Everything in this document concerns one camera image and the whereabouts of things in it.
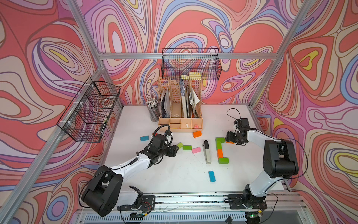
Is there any green block middle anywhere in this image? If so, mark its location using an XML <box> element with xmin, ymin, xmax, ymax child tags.
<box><xmin>183</xmin><ymin>145</ymin><xmax>192</xmax><ymax>150</ymax></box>

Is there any green block long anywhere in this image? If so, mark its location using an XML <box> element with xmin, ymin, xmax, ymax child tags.
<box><xmin>215</xmin><ymin>137</ymin><xmax>226</xmax><ymax>143</ymax></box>

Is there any dark green block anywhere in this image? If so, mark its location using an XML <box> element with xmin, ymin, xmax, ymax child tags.
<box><xmin>218</xmin><ymin>157</ymin><xmax>229</xmax><ymax>164</ymax></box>

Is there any beige desk organizer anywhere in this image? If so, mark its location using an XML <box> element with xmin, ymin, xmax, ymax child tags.
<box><xmin>158</xmin><ymin>78</ymin><xmax>204</xmax><ymax>133</ymax></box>

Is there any clear cup of pencils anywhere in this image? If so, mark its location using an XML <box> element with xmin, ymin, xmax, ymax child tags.
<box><xmin>146</xmin><ymin>99</ymin><xmax>160</xmax><ymax>122</ymax></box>

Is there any yellow sticky note block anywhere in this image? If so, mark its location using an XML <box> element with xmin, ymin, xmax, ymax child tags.
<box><xmin>180</xmin><ymin>71</ymin><xmax>202</xmax><ymax>80</ymax></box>

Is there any pink wooden block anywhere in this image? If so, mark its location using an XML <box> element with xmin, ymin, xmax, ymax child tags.
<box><xmin>192</xmin><ymin>147</ymin><xmax>201</xmax><ymax>154</ymax></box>

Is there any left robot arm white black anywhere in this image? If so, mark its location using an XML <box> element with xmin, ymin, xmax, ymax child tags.
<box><xmin>80</xmin><ymin>134</ymin><xmax>179</xmax><ymax>217</ymax></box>

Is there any left black wire basket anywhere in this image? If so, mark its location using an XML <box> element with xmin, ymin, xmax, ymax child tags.
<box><xmin>56</xmin><ymin>77</ymin><xmax>121</xmax><ymax>143</ymax></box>

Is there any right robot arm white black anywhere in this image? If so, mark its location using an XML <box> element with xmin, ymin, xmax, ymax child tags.
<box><xmin>225</xmin><ymin>118</ymin><xmax>299</xmax><ymax>210</ymax></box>

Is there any teal block front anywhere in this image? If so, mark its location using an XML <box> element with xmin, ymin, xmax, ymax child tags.
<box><xmin>208</xmin><ymin>171</ymin><xmax>216</xmax><ymax>183</ymax></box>

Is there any black wire basket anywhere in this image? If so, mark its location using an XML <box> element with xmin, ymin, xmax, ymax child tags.
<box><xmin>161</xmin><ymin>47</ymin><xmax>222</xmax><ymax>81</ymax></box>
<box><xmin>56</xmin><ymin>77</ymin><xmax>121</xmax><ymax>143</ymax></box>

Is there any teal block near left wall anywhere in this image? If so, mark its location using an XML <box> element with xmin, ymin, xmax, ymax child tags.
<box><xmin>140</xmin><ymin>135</ymin><xmax>149</xmax><ymax>141</ymax></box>

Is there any green block carried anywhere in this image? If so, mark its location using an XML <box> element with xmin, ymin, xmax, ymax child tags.
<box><xmin>216</xmin><ymin>142</ymin><xmax>222</xmax><ymax>150</ymax></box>

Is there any black white stapler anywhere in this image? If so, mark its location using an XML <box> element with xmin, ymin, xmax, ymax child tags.
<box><xmin>203</xmin><ymin>140</ymin><xmax>211</xmax><ymax>164</ymax></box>

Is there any back black wire basket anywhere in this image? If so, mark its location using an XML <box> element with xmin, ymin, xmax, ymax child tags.
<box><xmin>161</xmin><ymin>47</ymin><xmax>222</xmax><ymax>81</ymax></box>

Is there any orange block front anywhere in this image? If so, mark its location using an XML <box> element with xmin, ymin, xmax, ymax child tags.
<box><xmin>217</xmin><ymin>149</ymin><xmax>224</xmax><ymax>159</ymax></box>

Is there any metal base rail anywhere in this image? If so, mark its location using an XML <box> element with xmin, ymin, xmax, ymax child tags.
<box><xmin>118</xmin><ymin>192</ymin><xmax>306</xmax><ymax>223</ymax></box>

